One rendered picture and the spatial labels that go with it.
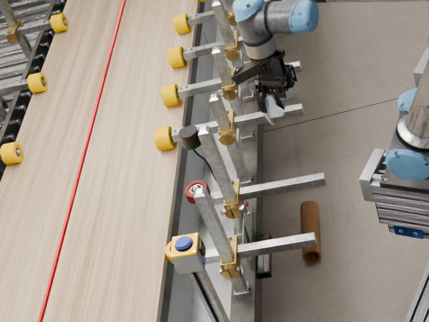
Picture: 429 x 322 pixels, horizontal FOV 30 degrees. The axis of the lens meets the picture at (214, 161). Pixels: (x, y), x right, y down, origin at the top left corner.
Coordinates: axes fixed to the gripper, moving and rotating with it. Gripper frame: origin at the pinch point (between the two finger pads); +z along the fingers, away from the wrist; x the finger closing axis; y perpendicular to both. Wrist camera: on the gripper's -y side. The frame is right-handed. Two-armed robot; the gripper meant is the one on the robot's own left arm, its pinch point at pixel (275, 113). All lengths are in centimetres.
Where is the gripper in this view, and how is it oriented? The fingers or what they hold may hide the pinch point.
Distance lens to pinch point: 211.7
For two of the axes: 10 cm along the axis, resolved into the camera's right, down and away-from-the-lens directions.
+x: 4.6, -6.8, 5.7
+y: 8.4, 1.2, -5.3
